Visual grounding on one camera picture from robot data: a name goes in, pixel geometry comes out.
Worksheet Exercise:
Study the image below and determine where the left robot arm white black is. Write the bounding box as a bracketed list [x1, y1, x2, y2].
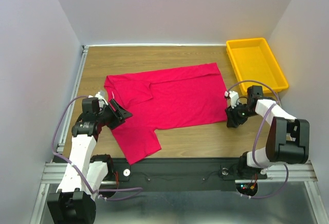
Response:
[47, 91, 132, 223]

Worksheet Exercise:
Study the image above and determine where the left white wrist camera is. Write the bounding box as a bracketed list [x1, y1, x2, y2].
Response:
[94, 90, 108, 108]

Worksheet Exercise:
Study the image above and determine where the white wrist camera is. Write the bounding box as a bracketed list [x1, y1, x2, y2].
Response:
[94, 90, 108, 108]
[224, 90, 241, 109]

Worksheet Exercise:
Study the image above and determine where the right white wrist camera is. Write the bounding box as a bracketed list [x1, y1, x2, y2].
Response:
[224, 90, 241, 109]

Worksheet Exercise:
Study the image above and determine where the aluminium frame rail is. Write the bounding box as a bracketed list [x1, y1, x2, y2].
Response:
[41, 161, 318, 184]
[57, 45, 89, 154]

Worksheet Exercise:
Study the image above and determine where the yellow plastic bin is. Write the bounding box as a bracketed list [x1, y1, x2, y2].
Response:
[226, 38, 289, 92]

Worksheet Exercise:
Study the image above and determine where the front aluminium frame rail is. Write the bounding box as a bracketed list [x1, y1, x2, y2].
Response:
[41, 161, 318, 184]

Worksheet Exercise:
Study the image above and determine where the red polo t shirt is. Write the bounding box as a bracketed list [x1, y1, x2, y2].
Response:
[104, 63, 227, 165]

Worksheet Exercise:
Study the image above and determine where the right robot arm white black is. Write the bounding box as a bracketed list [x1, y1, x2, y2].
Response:
[224, 85, 310, 178]

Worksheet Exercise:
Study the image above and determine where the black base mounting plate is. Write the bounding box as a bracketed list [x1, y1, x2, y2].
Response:
[102, 158, 267, 192]

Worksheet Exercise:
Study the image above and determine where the left aluminium frame rail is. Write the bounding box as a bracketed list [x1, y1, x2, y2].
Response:
[57, 45, 89, 154]

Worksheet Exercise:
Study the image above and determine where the small electronics board with leds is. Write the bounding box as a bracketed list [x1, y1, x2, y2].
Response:
[236, 182, 258, 196]

